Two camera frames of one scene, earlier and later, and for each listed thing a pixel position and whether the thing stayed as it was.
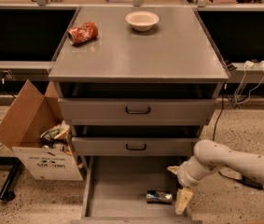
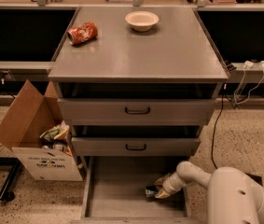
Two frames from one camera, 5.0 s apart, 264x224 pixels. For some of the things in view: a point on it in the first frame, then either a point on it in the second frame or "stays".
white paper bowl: [142, 21] stays
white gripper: [185, 177] to [171, 184]
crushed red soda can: [83, 33] stays
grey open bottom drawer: [115, 189] stays
